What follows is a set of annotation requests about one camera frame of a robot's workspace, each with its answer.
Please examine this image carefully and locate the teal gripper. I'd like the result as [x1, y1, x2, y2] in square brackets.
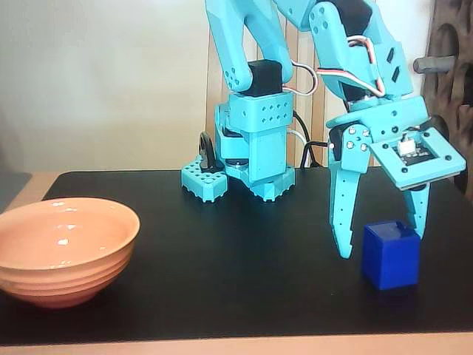
[324, 95, 433, 260]

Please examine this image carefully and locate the blue cube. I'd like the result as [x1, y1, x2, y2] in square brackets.
[361, 220, 422, 291]

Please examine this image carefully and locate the orange bowl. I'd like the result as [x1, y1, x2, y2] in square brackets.
[0, 197, 141, 310]

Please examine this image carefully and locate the black mat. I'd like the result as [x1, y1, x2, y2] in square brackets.
[42, 165, 473, 347]

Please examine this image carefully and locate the black table clamp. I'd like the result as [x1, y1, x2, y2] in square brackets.
[198, 131, 225, 174]

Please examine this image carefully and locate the brown wooden wine rack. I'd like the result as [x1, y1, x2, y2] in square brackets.
[415, 0, 473, 203]

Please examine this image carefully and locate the grey furniture top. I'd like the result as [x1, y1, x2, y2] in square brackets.
[0, 172, 33, 214]

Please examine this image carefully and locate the teal framed wrist camera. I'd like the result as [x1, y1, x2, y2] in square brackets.
[369, 127, 468, 192]

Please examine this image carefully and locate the black camera cable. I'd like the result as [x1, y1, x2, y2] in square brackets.
[291, 110, 332, 169]

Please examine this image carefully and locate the white red wrist servo cable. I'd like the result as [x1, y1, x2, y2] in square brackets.
[316, 35, 386, 99]

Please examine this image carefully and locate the white shoulder servo cable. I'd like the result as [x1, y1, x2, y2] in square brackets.
[287, 61, 321, 95]

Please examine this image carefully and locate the grey door handle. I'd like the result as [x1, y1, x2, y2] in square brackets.
[412, 55, 457, 75]

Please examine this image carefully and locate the light wooden slatted frame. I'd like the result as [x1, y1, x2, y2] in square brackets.
[205, 0, 376, 169]

